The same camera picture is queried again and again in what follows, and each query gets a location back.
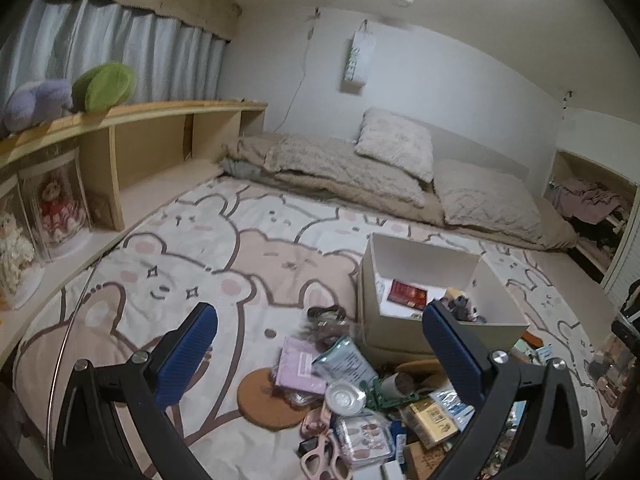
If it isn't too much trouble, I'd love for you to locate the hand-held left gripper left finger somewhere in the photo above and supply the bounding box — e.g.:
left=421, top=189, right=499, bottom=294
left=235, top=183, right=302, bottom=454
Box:
left=51, top=301, right=219, bottom=480

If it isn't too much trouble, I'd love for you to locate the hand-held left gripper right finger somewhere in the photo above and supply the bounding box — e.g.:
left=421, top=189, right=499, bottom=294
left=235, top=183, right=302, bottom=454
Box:
left=421, top=299, right=587, bottom=480

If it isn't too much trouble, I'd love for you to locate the multicolour crocheted piece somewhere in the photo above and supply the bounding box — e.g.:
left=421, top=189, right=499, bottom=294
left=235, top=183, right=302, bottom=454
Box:
left=447, top=296, right=491, bottom=323

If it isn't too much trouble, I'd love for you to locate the white cardboard box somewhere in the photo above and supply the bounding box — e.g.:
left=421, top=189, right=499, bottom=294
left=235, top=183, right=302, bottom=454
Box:
left=357, top=232, right=531, bottom=353

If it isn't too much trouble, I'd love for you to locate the pink looped plastic tool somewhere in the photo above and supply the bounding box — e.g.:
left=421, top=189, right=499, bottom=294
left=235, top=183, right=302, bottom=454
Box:
left=300, top=432, right=353, bottom=480

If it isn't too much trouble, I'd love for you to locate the blue foil packet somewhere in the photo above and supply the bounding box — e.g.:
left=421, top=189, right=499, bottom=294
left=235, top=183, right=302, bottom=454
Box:
left=430, top=387, right=476, bottom=431

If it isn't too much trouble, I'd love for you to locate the yellow small box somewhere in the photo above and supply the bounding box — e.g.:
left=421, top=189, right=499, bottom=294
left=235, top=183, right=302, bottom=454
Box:
left=400, top=400, right=461, bottom=451

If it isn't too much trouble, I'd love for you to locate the red flat box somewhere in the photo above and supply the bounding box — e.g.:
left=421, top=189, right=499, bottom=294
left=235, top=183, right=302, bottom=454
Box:
left=387, top=280, right=428, bottom=311

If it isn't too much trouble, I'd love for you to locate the round cork coaster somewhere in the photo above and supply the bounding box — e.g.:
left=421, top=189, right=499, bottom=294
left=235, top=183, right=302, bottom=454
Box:
left=237, top=367, right=311, bottom=431

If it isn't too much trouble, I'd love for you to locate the blue grey plastic packet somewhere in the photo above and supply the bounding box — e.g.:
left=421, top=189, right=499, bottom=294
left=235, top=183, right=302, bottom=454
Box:
left=312, top=337, right=381, bottom=396

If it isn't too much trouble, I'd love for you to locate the brown cardboard box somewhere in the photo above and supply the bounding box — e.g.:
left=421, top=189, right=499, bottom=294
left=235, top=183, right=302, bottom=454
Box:
left=402, top=442, right=441, bottom=480

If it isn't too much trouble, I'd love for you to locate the purple flat packet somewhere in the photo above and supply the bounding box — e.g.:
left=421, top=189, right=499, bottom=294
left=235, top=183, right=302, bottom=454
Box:
left=272, top=336, right=331, bottom=396

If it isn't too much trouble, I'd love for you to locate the bear printed blanket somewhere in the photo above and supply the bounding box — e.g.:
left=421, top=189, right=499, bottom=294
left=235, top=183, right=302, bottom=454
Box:
left=10, top=175, right=616, bottom=480

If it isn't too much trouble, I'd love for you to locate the clear press-on nail case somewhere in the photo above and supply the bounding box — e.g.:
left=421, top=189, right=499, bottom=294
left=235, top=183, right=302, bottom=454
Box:
left=335, top=412, right=393, bottom=466

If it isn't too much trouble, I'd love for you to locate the brown fuzzy scrunchie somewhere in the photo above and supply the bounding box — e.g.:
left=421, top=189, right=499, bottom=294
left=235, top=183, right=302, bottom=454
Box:
left=295, top=320, right=351, bottom=352

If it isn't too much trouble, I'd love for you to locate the quilted beige pillow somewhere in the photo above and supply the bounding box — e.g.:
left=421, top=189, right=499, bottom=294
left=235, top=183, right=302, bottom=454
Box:
left=432, top=159, right=546, bottom=243

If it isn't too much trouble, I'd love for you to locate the cluster of cosmetic bottles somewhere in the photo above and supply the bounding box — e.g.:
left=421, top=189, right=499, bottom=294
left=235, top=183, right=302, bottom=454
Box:
left=589, top=335, right=638, bottom=408

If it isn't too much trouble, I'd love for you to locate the beige folded duvet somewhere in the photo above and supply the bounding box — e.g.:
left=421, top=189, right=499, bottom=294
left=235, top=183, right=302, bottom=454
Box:
left=220, top=132, right=578, bottom=251

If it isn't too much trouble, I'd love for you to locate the red dress doll case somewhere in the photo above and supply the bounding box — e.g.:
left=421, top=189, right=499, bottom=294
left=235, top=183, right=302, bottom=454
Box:
left=17, top=157, right=93, bottom=261

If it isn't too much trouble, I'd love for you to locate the white louvre door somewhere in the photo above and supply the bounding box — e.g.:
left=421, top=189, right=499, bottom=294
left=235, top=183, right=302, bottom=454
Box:
left=602, top=195, right=640, bottom=296

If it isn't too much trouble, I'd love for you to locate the pink clothes pile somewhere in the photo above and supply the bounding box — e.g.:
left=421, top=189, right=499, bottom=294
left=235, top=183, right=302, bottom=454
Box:
left=550, top=177, right=628, bottom=226

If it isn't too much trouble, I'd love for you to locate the white dress doll case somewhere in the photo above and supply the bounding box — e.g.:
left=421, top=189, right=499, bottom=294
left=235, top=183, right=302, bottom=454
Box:
left=0, top=180, right=46, bottom=311

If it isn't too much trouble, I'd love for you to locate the wooden shelf unit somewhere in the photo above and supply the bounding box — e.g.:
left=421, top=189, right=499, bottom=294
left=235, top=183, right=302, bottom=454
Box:
left=0, top=100, right=269, bottom=356

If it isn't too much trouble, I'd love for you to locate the long fluffy beige pillow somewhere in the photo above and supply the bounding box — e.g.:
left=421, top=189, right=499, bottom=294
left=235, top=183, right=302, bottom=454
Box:
left=264, top=134, right=427, bottom=208

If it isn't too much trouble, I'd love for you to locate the small fluffy beige pillow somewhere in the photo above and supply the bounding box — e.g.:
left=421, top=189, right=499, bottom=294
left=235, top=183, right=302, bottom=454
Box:
left=354, top=106, right=435, bottom=183

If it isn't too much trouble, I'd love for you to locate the white cabinet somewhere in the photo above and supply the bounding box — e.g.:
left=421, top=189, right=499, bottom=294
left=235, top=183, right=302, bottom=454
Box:
left=542, top=105, right=640, bottom=291

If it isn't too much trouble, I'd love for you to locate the green plush toy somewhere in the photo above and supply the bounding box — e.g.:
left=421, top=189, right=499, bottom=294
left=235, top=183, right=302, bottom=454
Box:
left=71, top=61, right=138, bottom=113

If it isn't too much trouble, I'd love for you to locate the purple plush toy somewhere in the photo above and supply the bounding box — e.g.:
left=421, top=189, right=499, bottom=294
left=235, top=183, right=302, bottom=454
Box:
left=2, top=77, right=76, bottom=133

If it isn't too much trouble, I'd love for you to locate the pale blue curtain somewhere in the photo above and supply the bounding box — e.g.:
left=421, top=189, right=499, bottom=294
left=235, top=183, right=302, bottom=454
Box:
left=0, top=0, right=228, bottom=126

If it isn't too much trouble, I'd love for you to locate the dark hair tie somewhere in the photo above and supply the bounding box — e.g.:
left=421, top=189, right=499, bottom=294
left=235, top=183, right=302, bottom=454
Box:
left=305, top=305, right=351, bottom=322

